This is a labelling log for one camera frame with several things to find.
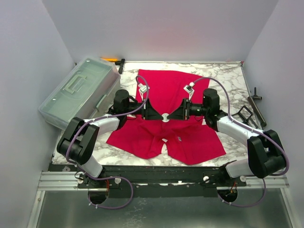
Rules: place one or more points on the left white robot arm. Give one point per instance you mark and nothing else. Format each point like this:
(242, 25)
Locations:
(78, 140)

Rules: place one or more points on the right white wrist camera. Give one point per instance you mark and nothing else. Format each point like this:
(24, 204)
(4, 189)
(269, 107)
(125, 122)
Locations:
(189, 89)

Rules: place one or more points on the aluminium frame rail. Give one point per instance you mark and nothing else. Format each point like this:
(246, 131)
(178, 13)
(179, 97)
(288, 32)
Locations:
(62, 181)

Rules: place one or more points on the clear plastic storage box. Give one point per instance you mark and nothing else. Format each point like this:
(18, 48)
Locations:
(87, 92)

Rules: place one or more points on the black metal base rail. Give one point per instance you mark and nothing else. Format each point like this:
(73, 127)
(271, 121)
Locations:
(156, 181)

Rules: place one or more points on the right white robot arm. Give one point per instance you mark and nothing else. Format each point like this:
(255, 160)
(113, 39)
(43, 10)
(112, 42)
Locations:
(264, 149)

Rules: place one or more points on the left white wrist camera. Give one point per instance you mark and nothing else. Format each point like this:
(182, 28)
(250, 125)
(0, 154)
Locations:
(142, 90)

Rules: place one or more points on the black wire tray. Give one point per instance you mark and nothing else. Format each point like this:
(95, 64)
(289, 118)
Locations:
(245, 115)

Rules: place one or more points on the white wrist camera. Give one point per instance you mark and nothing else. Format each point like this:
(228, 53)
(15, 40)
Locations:
(142, 90)
(189, 89)

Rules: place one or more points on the black clamp tool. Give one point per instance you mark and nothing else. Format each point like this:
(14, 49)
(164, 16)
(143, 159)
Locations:
(120, 63)

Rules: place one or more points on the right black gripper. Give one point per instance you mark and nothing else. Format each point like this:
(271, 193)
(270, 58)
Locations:
(186, 109)

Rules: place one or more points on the round orange brooch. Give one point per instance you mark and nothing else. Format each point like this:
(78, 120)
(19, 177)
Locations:
(165, 117)

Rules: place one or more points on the red t-shirt garment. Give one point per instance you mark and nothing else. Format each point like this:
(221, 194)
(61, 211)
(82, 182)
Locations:
(190, 142)

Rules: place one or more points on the black rod with knob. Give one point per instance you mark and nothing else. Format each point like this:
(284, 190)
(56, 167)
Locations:
(252, 100)

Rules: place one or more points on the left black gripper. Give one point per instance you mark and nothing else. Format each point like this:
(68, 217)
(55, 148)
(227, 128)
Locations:
(147, 111)

